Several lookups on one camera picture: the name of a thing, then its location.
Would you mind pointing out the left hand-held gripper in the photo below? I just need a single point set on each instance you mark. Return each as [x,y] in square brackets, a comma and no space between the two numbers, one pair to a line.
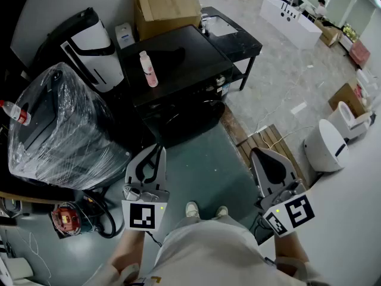
[143,214]

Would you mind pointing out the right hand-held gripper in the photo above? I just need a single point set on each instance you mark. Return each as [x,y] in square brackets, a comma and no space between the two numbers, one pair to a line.
[293,211]

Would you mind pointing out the black washing machine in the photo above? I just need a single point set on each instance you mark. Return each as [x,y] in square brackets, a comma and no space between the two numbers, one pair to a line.
[196,73]

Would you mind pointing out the person's right forearm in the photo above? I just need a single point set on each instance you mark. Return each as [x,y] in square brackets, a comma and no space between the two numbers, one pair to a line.
[290,246]

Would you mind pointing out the person's left forearm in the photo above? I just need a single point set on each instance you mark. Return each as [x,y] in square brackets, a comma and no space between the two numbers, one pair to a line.
[131,249]

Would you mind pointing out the open cardboard box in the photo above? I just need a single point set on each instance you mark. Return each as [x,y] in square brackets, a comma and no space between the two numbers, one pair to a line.
[346,98]

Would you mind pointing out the wooden slat pallet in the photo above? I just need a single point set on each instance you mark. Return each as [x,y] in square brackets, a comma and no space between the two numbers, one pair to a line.
[268,137]

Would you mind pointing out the white domed appliance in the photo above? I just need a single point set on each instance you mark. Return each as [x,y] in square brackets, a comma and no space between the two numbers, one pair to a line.
[324,147]

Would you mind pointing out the person's left white shoe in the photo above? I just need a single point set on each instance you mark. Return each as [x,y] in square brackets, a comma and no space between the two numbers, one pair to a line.
[192,209]

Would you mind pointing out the person's white shoe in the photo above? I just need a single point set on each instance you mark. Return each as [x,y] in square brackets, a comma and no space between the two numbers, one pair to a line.
[192,209]
[221,211]

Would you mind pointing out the dark green floor mat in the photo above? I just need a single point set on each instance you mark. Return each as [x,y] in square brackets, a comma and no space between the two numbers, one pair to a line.
[208,165]

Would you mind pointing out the person's right white shoe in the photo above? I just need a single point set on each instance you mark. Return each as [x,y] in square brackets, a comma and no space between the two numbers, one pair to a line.
[221,211]

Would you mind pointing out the white paper sheet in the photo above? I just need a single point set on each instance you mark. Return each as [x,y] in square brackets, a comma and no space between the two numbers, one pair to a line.
[298,108]

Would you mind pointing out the person's grey trousers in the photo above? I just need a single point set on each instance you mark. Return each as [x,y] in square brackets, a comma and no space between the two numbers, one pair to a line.
[190,223]

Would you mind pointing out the plastic-wrapped black appliance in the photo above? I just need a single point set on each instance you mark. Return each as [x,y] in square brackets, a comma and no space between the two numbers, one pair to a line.
[65,136]

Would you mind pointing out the white toilet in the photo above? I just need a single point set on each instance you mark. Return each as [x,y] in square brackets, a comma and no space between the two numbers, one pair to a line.
[348,121]

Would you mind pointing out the red power tool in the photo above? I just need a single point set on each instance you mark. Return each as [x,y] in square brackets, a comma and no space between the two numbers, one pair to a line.
[65,219]

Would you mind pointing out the pink plastic bottle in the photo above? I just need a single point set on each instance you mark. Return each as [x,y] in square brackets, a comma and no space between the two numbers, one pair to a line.
[149,70]

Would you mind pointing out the person's white shirt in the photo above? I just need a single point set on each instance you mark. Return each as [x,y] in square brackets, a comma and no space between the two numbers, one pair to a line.
[214,255]

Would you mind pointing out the white and black appliance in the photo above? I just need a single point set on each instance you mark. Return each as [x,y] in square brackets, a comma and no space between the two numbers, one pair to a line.
[95,61]

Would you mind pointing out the black table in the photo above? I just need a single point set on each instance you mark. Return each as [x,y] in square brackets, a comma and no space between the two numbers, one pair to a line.
[241,46]

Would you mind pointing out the small white box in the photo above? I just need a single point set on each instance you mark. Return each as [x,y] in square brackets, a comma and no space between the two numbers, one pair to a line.
[124,36]

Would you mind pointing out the red label water bottle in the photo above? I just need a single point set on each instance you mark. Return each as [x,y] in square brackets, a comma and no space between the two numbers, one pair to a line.
[16,112]

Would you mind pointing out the pink sofa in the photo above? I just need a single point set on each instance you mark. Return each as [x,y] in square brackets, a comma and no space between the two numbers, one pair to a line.
[360,54]

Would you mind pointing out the small cardboard box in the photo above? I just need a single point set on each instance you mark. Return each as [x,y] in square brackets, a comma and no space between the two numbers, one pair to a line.
[329,36]

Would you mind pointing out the long white counter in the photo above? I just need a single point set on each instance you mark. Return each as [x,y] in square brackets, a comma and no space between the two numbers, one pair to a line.
[291,25]

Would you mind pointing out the white sink basin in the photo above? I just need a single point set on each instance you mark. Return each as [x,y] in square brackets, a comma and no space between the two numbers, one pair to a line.
[223,26]

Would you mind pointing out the metal faucet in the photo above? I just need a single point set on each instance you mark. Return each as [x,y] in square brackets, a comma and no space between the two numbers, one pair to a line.
[205,25]

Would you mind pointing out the large cardboard box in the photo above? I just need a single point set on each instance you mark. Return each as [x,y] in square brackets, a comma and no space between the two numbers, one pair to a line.
[166,13]

